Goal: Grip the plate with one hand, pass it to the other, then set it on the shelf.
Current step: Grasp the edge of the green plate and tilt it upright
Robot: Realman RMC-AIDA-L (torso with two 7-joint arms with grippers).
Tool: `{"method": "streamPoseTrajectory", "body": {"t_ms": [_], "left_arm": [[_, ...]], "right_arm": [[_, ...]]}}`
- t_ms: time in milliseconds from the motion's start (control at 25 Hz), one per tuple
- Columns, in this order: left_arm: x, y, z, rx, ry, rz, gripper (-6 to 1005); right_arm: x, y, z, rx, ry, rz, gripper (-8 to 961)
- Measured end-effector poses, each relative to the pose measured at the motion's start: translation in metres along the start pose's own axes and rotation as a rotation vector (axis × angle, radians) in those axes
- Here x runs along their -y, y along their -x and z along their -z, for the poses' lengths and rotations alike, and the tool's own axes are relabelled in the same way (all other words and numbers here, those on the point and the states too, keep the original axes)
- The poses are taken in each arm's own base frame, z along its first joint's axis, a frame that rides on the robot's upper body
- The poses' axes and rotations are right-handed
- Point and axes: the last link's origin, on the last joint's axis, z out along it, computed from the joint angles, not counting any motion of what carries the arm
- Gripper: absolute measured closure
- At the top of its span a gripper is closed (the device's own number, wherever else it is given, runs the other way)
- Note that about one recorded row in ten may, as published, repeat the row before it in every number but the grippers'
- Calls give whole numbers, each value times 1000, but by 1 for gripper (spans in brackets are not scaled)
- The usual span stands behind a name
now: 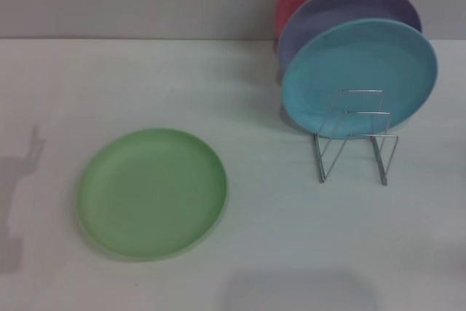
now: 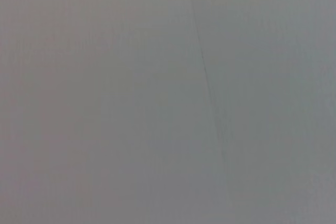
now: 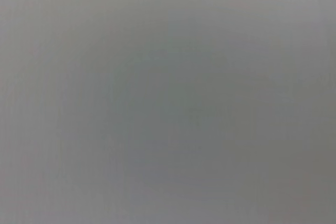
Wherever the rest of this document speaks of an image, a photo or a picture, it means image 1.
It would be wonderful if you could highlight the green plastic plate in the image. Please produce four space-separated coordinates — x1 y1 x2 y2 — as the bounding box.
75 127 229 263

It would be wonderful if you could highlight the blue plastic plate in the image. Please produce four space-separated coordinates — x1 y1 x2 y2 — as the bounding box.
280 17 439 133

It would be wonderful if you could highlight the purple plastic plate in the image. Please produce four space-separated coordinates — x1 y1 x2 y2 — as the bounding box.
277 0 424 79

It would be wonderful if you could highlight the silver wire plate rack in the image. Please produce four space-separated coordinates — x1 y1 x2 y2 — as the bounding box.
312 88 399 186

